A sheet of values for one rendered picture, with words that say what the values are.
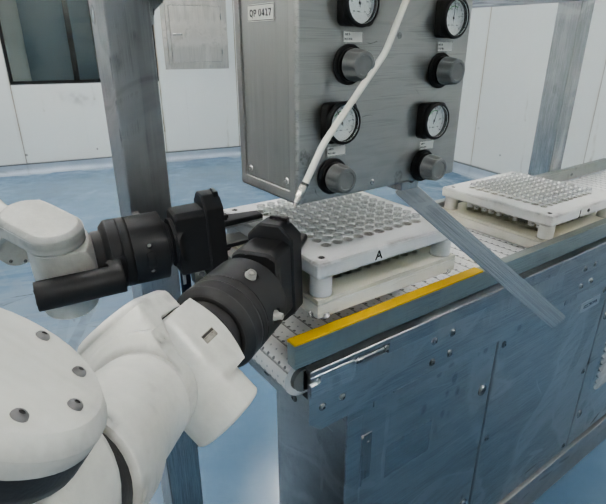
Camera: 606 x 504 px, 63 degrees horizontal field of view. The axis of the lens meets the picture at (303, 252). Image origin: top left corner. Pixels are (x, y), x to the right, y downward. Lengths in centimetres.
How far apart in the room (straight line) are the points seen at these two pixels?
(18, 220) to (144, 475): 46
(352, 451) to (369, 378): 17
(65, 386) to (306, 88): 32
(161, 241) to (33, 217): 15
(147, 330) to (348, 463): 55
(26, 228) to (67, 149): 508
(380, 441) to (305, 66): 63
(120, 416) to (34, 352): 6
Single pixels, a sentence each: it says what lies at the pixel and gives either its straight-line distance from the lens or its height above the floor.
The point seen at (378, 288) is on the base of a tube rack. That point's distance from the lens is 63.
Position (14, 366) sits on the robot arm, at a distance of 18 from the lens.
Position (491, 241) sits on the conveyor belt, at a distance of 101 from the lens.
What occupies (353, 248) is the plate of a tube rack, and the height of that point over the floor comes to 97.
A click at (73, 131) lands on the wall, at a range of 567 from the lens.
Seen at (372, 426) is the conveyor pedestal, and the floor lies 63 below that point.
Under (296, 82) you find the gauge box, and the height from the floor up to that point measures 117.
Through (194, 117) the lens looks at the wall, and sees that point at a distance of 581.
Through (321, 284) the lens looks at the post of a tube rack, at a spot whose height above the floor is 94.
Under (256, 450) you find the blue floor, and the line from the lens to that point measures 170.
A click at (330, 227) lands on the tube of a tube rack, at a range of 64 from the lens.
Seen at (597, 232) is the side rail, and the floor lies 87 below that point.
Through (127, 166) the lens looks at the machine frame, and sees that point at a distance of 71.
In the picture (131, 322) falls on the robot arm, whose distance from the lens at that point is 35.
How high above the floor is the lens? 119
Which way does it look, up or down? 23 degrees down
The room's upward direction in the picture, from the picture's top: straight up
